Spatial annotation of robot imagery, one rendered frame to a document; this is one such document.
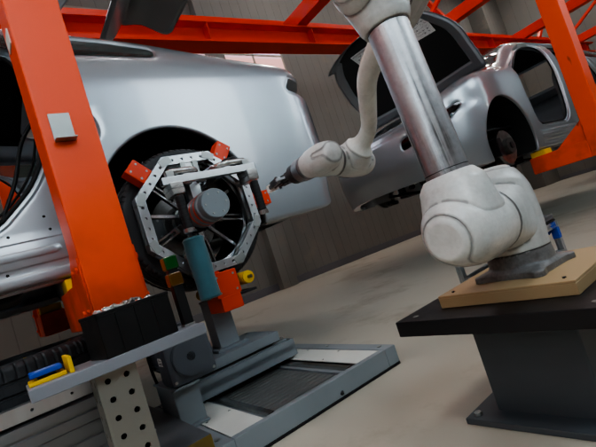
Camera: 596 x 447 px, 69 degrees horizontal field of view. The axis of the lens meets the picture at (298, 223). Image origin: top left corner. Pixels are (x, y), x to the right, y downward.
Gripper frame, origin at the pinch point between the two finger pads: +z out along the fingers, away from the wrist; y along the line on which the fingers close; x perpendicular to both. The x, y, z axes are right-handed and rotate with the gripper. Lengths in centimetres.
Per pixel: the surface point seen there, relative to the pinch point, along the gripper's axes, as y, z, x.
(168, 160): -25.5, 32.2, 26.8
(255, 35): 216, 253, 231
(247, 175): -2.6, 11.5, 9.6
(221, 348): -22, 48, -59
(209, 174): -18.1, 13.5, 13.2
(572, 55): 344, -1, 59
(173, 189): -36.0, 10.5, 9.1
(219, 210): -16.6, 18.0, -1.6
